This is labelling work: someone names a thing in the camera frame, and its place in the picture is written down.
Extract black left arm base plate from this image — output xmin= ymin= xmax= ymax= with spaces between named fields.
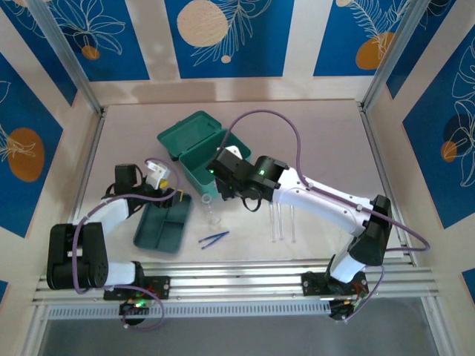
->
xmin=102 ymin=276 xmax=171 ymax=301

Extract black right gripper cable loop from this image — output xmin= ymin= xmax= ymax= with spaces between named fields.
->
xmin=240 ymin=195 xmax=263 ymax=214

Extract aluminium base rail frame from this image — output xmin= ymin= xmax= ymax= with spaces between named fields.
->
xmin=31 ymin=258 xmax=441 ymax=309

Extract green compartment tray insert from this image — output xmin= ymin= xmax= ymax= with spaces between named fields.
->
xmin=132 ymin=192 xmax=194 ymax=255

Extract grey slotted cable duct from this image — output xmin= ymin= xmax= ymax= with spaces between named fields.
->
xmin=46 ymin=300 xmax=335 ymax=320

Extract blue plastic tweezers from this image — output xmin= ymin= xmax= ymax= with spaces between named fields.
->
xmin=198 ymin=231 xmax=231 ymax=248

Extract green plastic hinged toolbox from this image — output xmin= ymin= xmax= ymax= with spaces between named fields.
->
xmin=156 ymin=110 xmax=252 ymax=197

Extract aluminium frame post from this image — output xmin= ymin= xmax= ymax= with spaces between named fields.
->
xmin=27 ymin=0 xmax=107 ymax=115
xmin=361 ymin=0 xmax=439 ymax=112

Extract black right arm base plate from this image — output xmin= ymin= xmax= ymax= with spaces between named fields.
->
xmin=301 ymin=270 xmax=369 ymax=297

